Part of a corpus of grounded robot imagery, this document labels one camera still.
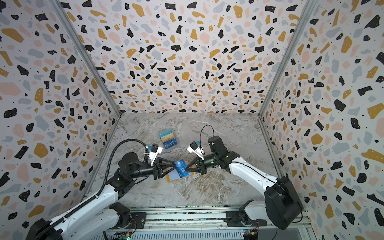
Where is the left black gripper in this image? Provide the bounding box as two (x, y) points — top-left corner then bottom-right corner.
(131, 157), (177, 181)

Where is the yellow card holder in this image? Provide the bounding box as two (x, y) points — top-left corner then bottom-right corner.
(166, 169), (194, 183)

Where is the dark blue credit card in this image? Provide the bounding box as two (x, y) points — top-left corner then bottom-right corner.
(174, 160), (193, 178)

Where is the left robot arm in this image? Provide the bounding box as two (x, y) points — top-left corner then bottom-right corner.
(27, 152), (176, 240)

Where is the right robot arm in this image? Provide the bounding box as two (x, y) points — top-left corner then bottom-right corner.
(184, 136), (304, 230)

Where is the white ventilation grille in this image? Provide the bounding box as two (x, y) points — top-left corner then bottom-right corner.
(108, 229), (244, 240)

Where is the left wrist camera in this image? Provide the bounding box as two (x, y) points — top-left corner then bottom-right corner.
(147, 144), (163, 166)

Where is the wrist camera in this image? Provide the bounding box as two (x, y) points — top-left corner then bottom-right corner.
(187, 141), (205, 160)
(147, 144), (163, 166)

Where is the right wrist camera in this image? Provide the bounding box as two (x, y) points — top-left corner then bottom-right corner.
(187, 141), (205, 160)

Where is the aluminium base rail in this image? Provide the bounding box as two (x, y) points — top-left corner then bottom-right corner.
(130, 205), (316, 240)

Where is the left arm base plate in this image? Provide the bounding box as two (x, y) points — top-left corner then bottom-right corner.
(116, 212), (147, 230)

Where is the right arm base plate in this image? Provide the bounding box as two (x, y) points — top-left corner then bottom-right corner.
(224, 210), (267, 228)

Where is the black corrugated cable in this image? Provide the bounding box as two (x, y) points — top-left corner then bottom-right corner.
(29, 138), (149, 240)

